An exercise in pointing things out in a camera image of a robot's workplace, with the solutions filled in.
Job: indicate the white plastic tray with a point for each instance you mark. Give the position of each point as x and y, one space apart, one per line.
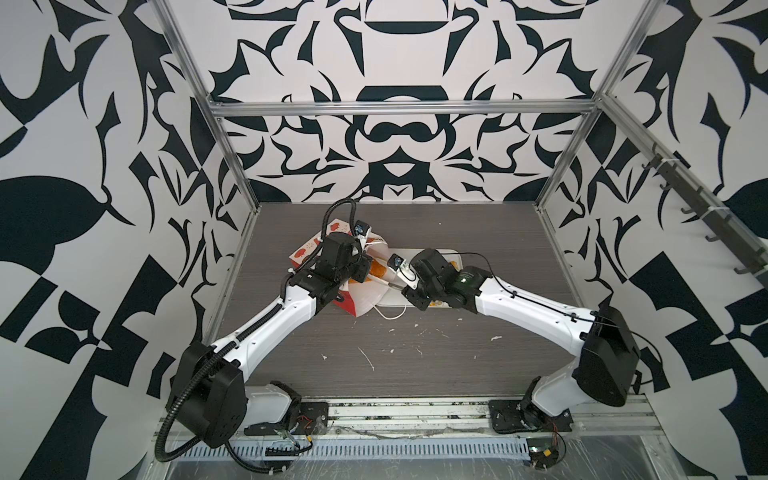
436 277

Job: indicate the red white paper bag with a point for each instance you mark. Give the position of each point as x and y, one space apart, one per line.
353 297

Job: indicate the white slotted cable duct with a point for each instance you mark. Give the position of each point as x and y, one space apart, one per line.
327 449

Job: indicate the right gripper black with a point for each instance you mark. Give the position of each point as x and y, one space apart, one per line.
414 298

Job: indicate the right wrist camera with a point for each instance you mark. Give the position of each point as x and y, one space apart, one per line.
403 270

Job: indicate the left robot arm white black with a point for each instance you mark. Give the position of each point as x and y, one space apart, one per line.
208 401

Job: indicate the grey wall hook rack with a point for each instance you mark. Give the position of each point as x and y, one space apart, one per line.
701 204

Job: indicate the long striped fake bread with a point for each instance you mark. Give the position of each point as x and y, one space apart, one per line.
380 272

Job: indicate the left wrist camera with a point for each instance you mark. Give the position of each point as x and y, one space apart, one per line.
361 230

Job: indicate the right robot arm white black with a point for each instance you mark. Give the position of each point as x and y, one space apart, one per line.
604 351

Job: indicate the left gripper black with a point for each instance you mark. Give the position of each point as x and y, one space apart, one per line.
362 262

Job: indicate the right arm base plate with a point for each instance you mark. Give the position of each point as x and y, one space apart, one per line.
510 417

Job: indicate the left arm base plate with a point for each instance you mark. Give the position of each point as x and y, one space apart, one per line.
306 418

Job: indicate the small circuit board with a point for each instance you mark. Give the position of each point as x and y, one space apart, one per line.
546 454

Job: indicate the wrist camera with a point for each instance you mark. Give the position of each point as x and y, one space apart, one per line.
361 230
403 270

